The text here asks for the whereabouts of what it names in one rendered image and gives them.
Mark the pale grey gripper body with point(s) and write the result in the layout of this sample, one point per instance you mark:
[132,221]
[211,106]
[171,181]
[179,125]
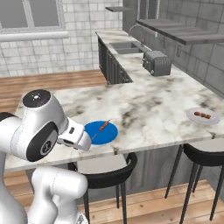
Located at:
[85,141]

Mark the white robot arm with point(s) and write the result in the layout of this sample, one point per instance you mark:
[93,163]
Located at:
[43,122]

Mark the blue round plate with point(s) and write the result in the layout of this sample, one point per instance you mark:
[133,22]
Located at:
[108,134]

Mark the white round plate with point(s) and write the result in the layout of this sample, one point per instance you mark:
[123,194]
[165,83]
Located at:
[201,120]

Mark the brown meat skewer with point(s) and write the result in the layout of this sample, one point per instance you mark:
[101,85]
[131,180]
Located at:
[202,115]
[103,126]

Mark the black bar stool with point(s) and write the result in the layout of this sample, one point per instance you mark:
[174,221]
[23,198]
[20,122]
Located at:
[112,175]
[204,156]

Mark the dark cupboard run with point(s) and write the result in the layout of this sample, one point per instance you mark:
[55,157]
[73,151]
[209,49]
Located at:
[112,68]

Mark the grey sink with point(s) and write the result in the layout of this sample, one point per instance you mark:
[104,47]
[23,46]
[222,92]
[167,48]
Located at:
[128,48]

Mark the grey toaster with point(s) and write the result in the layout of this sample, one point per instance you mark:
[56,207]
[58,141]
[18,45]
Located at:
[159,64]

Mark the silver tap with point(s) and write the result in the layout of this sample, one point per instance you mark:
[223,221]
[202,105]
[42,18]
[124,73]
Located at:
[134,26]

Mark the grey tall cupboard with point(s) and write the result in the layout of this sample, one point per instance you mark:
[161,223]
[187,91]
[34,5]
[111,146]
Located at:
[132,14]

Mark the white framed window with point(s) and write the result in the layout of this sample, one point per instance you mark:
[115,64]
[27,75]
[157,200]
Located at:
[29,17]

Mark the grey wall socket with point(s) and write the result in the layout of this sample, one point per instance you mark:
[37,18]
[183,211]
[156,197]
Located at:
[178,51]

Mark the small grey wall shelf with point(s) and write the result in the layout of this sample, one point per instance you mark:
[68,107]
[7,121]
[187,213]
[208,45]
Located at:
[118,9]

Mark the grey wooden wall shelf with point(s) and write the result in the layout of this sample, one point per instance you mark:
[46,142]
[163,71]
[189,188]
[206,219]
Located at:
[180,30]

